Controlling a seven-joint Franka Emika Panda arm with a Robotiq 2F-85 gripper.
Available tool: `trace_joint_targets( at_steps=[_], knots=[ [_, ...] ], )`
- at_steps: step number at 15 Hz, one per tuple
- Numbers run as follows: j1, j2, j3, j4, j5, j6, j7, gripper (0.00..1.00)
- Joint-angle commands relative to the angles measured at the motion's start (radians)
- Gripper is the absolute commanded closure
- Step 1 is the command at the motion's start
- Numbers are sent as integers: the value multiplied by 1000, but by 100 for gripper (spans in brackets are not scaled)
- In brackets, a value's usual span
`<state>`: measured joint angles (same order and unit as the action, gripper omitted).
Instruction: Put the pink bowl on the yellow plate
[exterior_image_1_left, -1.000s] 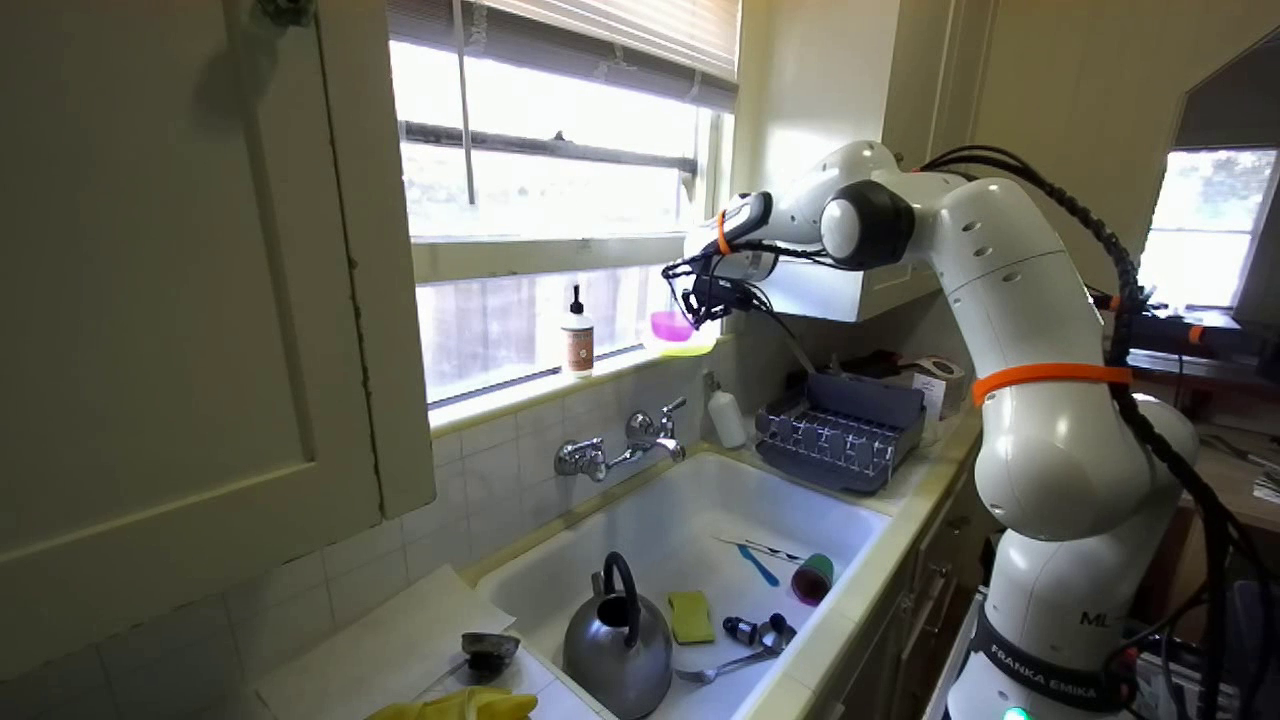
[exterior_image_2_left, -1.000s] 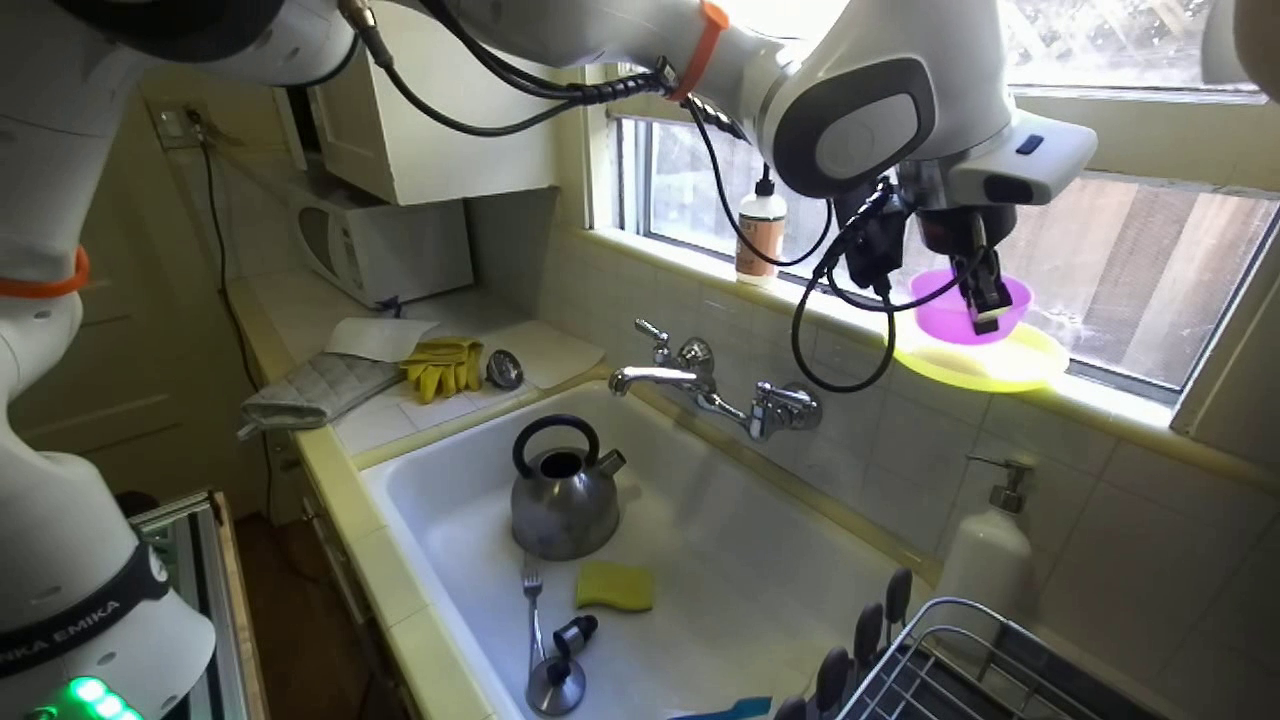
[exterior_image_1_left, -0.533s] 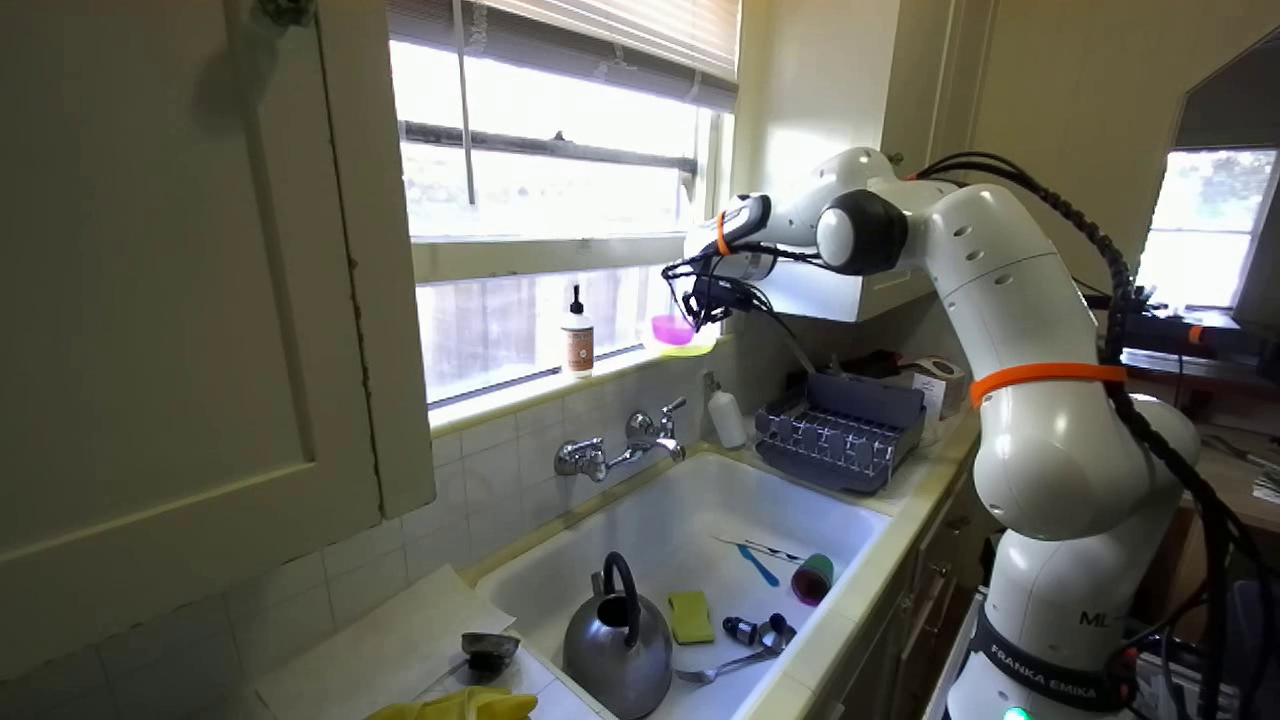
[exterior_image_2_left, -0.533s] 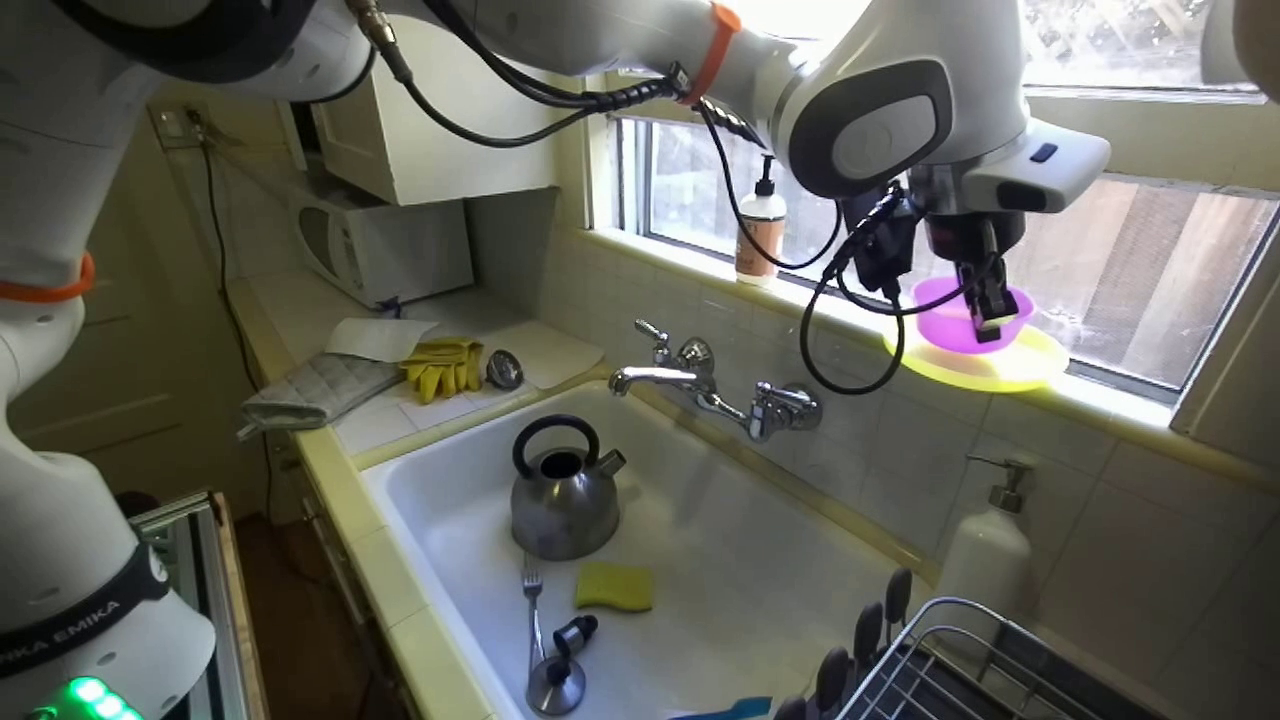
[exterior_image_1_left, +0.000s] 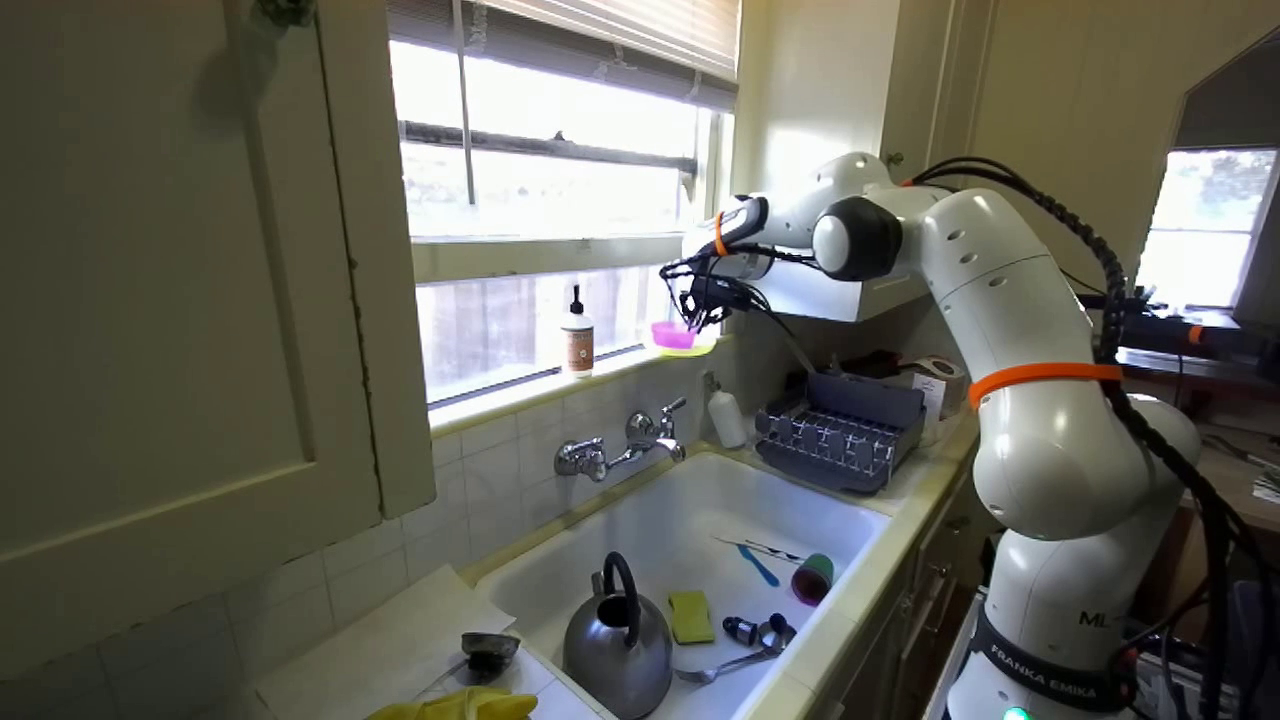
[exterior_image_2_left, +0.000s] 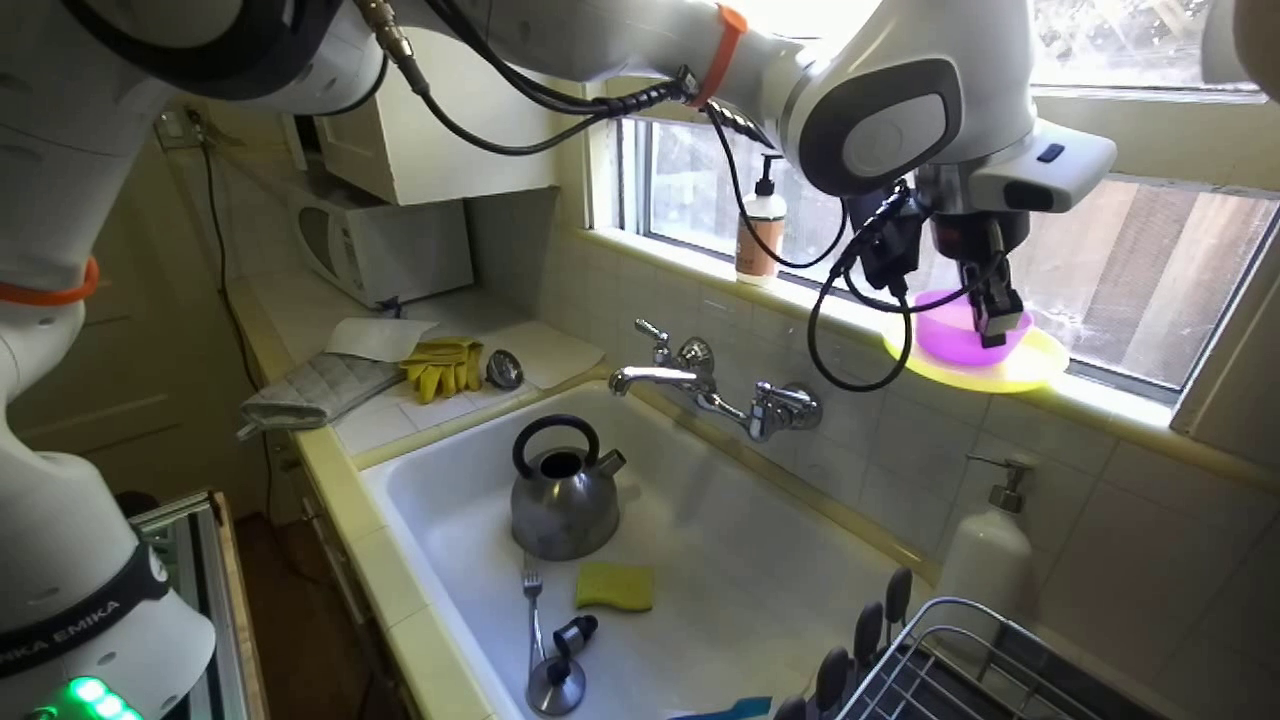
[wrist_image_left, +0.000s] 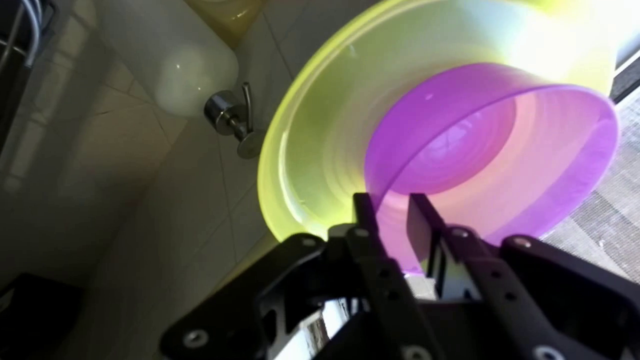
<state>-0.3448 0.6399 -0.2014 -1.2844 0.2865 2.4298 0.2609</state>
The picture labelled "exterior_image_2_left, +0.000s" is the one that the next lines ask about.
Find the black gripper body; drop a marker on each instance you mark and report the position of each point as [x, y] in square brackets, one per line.
[985, 242]

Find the pink plastic bowl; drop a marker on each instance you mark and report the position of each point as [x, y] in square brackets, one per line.
[954, 338]

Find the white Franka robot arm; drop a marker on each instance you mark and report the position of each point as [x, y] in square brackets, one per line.
[906, 83]

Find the yellow plastic plate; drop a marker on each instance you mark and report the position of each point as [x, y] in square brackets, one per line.
[1040, 362]

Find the white framed window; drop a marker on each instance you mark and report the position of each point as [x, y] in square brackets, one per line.
[1163, 265]

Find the brown pump soap bottle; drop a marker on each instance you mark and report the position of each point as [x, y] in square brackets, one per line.
[756, 232]

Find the white pump soap bottle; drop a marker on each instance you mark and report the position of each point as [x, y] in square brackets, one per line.
[991, 559]

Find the white sink basin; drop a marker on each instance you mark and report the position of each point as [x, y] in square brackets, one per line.
[722, 546]

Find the yellow sponge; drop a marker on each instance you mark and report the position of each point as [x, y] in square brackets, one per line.
[615, 586]

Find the metal sink strainer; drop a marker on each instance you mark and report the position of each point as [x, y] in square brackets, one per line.
[507, 370]

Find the yellow rubber gloves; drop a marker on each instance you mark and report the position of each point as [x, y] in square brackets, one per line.
[444, 364]

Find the metal fork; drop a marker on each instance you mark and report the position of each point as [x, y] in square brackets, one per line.
[534, 604]

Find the white cabinet door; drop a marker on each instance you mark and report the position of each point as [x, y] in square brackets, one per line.
[412, 154]

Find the white microwave oven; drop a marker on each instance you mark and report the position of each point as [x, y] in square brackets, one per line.
[387, 245]

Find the white paper sheet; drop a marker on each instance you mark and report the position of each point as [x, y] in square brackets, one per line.
[383, 338]

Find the grey folded towel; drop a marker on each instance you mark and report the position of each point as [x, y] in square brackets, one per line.
[312, 392]

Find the metal edged robot stand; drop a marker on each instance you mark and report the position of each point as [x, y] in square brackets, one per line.
[202, 600]

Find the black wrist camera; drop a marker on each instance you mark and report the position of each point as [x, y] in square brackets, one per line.
[888, 242]

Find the chrome wall faucet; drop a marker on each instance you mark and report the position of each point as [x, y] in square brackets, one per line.
[704, 386]

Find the wall power outlet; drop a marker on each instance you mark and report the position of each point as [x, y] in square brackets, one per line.
[179, 126]

